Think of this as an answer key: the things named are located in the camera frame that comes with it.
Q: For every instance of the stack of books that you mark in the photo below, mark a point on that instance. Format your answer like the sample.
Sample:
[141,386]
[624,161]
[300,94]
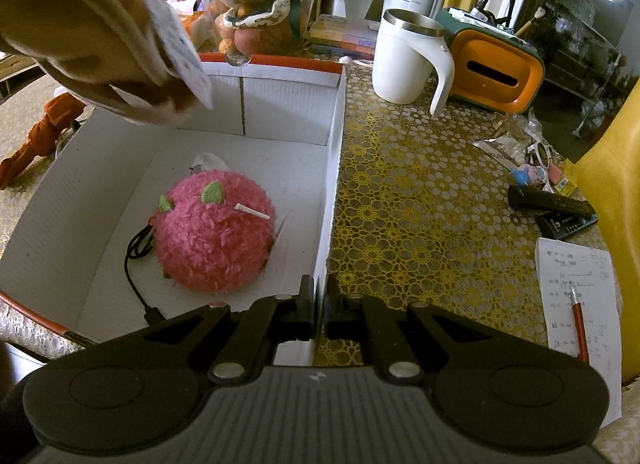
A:
[345,37]

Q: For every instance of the black remote control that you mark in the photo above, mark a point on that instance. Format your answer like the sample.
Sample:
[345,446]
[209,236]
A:
[567,226]
[545,199]

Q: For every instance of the white mug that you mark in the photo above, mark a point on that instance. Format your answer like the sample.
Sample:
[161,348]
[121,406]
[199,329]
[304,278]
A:
[400,64]

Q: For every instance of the makeup brush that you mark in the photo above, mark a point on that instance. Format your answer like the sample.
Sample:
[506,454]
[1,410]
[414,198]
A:
[534,18]

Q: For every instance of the white notepad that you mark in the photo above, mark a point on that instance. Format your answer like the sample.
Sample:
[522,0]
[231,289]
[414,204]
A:
[565,264]

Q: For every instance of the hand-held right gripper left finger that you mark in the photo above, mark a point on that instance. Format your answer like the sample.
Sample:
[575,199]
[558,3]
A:
[305,314]

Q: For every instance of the beige pink cloth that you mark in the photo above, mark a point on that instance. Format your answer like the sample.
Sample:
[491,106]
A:
[75,19]

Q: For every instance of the white cardboard box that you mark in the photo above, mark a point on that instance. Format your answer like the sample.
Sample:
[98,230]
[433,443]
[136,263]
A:
[280,109]

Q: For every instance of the red pen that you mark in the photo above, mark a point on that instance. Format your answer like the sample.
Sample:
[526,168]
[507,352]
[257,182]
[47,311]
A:
[580,324]

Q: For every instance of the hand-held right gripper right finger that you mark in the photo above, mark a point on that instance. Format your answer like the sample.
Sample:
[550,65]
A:
[334,316]

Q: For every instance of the silver snack packet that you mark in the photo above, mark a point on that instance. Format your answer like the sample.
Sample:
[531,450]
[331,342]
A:
[505,142]

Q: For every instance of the white sunglasses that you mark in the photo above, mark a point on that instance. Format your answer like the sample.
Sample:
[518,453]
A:
[540,154]

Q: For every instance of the glass sliding door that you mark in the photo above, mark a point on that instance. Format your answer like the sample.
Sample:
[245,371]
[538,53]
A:
[575,9]

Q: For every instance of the pink plush ball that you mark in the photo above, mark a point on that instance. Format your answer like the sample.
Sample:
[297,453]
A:
[210,239]

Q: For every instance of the orange green tissue holder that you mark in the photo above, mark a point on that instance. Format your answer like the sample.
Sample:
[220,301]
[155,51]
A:
[500,69]

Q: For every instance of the small yellow box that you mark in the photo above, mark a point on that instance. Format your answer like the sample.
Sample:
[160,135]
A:
[562,182]

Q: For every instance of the orange cloth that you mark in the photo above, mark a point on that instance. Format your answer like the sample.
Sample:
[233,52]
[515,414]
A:
[40,134]

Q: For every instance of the orange tissue box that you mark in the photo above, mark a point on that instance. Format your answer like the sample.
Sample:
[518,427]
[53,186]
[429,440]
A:
[192,27]

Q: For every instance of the pink toy figure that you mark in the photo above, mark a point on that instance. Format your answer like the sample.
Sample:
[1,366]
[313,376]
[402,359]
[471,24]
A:
[530,175]

